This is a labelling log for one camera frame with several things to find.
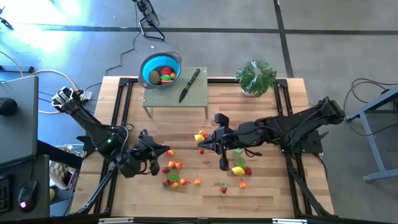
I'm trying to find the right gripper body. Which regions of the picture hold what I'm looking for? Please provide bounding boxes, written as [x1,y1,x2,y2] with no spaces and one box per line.
[220,126,242,153]

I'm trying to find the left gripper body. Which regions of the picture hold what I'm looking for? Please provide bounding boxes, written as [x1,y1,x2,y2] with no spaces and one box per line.
[127,146,153,166]

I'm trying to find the black-handled kitchen knife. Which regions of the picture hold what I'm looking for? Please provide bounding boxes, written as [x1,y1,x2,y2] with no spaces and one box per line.
[178,68,201,104]

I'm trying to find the whole brown plastic kiwi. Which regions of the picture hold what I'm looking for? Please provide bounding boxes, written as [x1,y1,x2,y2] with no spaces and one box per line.
[149,70,161,85]

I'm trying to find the blue collapsible colander grey rim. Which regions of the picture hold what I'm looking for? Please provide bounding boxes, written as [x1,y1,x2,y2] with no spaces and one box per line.
[137,51,183,90]

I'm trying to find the green perforated metal riser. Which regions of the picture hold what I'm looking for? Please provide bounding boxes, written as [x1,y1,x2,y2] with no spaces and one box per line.
[142,66,209,119]

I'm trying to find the potted monstera plant white pot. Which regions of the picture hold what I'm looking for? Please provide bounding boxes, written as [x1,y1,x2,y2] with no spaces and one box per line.
[235,59,277,98]

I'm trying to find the checkered fabric bag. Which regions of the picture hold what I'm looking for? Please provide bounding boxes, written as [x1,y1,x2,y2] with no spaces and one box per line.
[49,145,79,191]

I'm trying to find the dark desk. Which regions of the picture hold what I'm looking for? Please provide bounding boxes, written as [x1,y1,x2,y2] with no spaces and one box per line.
[0,154,51,222]

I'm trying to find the black mouse with light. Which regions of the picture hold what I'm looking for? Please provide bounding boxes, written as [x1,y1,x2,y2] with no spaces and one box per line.
[17,179,39,213]

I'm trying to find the grey desk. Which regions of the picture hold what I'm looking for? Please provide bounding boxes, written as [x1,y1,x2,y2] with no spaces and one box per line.
[0,75,40,168]

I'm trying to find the black floor fan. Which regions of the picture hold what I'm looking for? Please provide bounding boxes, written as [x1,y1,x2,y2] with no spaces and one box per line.
[132,0,166,42]

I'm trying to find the black keyboard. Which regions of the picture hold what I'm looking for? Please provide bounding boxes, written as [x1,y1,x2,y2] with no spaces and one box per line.
[0,173,14,215]

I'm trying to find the black computer mouse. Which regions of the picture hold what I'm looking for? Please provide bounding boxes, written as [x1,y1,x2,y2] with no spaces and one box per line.
[0,97,19,116]

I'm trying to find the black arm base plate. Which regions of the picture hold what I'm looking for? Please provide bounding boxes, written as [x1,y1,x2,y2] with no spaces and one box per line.
[278,129,324,155]
[76,126,129,153]

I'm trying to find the silver metal bracket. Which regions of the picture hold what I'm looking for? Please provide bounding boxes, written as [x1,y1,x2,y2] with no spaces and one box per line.
[98,217,134,224]
[272,218,308,224]

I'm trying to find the cream thick cable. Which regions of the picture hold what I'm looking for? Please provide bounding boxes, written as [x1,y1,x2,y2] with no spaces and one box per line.
[0,49,81,114]

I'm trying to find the grey metal desk frame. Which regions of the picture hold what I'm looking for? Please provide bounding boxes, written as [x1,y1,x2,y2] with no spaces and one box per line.
[345,86,398,184]

